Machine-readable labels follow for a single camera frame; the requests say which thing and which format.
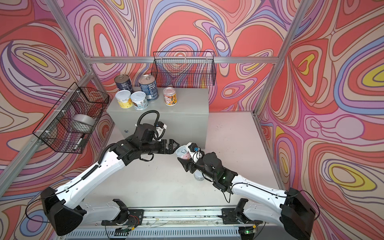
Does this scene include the black wire basket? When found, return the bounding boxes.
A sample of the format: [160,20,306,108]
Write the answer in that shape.
[151,51,217,89]
[33,83,110,154]

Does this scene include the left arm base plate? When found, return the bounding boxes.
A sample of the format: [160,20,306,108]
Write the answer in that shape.
[102,210,144,227]

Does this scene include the left black wire basket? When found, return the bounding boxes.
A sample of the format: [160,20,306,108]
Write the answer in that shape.
[33,83,110,154]

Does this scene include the back black wire basket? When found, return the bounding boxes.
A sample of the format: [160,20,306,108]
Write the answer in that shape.
[151,51,217,89]

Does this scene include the small yellow can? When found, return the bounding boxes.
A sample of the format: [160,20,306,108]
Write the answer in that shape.
[115,90,133,109]

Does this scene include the small white blue can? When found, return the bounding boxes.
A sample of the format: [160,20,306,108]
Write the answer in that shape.
[194,171,205,181]

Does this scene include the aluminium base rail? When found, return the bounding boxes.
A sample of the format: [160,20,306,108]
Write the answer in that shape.
[60,206,295,240]

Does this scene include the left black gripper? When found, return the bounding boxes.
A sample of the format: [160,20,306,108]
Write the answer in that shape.
[139,138,180,156]

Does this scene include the small white can pull tab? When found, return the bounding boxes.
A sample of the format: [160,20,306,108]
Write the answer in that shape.
[176,145,191,160]

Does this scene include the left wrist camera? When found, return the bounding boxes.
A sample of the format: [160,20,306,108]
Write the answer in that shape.
[156,121,167,141]

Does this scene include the grey metal cabinet box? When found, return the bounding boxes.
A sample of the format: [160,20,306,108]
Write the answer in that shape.
[107,88,209,149]

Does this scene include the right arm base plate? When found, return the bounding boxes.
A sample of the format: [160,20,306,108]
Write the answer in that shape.
[219,208,263,226]

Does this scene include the tall dark blue can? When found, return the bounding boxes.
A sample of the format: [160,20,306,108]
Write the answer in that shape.
[114,75,134,93]

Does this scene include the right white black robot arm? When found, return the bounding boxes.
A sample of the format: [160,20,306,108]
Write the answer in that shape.
[175,143,317,240]

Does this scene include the small pink can silver lid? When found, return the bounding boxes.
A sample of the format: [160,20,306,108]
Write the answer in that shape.
[163,87,178,106]

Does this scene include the grey tape roll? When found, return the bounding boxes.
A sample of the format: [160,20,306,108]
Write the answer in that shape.
[71,114,95,134]

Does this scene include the tall light blue can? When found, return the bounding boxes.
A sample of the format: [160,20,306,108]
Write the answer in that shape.
[139,75,159,102]

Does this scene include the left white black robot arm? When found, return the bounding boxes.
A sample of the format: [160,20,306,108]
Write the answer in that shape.
[41,110,179,236]

